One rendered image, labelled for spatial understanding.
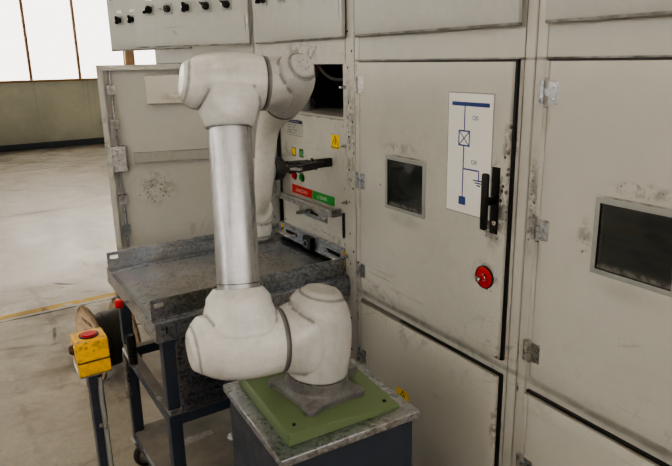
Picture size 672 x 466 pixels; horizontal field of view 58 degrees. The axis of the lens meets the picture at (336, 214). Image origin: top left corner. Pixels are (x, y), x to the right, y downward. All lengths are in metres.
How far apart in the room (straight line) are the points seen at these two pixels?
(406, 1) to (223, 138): 0.64
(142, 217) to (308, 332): 1.34
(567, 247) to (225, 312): 0.76
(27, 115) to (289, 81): 11.74
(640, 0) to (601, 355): 0.70
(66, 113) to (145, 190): 10.61
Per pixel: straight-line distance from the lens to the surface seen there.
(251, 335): 1.38
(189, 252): 2.46
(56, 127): 13.14
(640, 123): 1.26
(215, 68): 1.42
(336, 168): 2.15
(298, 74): 1.44
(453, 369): 1.76
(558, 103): 1.36
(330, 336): 1.44
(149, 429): 2.66
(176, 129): 2.55
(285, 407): 1.52
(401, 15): 1.73
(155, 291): 2.12
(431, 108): 1.63
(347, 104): 1.99
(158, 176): 2.57
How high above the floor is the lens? 1.59
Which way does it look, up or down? 14 degrees down
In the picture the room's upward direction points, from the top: 1 degrees counter-clockwise
